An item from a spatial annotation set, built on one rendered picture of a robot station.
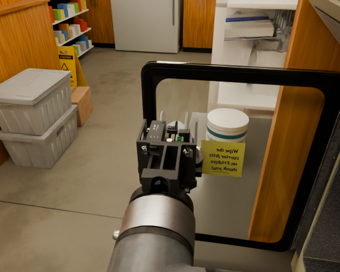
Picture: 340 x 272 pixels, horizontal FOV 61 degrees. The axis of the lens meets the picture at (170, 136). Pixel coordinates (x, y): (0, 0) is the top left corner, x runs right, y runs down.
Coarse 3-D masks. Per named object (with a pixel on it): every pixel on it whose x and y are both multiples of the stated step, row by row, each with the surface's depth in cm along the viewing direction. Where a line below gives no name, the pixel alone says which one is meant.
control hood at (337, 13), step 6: (312, 0) 33; (318, 0) 29; (324, 0) 26; (330, 0) 24; (336, 0) 23; (312, 6) 38; (318, 6) 33; (324, 6) 29; (330, 6) 26; (336, 6) 23; (330, 12) 28; (336, 12) 25; (336, 18) 27; (330, 30) 38
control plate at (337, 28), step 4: (316, 8) 34; (320, 12) 34; (324, 12) 31; (324, 16) 33; (328, 16) 30; (324, 20) 35; (328, 20) 32; (332, 20) 29; (328, 24) 35; (332, 24) 31; (336, 24) 29; (332, 28) 33; (336, 28) 31; (336, 32) 33; (336, 36) 35
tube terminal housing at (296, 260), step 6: (336, 162) 46; (330, 180) 48; (324, 192) 50; (318, 210) 52; (312, 222) 54; (306, 240) 57; (294, 258) 63; (300, 258) 59; (312, 258) 58; (294, 264) 62; (300, 264) 59; (294, 270) 62; (300, 270) 58
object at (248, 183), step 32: (192, 64) 43; (160, 96) 47; (192, 96) 46; (224, 96) 45; (256, 96) 44; (288, 96) 43; (320, 96) 43; (192, 128) 49; (224, 128) 48; (256, 128) 47; (288, 128) 46; (224, 160) 52; (256, 160) 51; (288, 160) 49; (192, 192) 57; (224, 192) 56; (256, 192) 54; (288, 192) 53; (224, 224) 60; (256, 224) 59
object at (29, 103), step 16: (16, 80) 233; (32, 80) 233; (48, 80) 233; (64, 80) 242; (0, 96) 208; (16, 96) 208; (32, 96) 208; (48, 96) 224; (64, 96) 249; (0, 112) 215; (16, 112) 213; (32, 112) 210; (48, 112) 227; (64, 112) 255; (16, 128) 223; (32, 128) 220
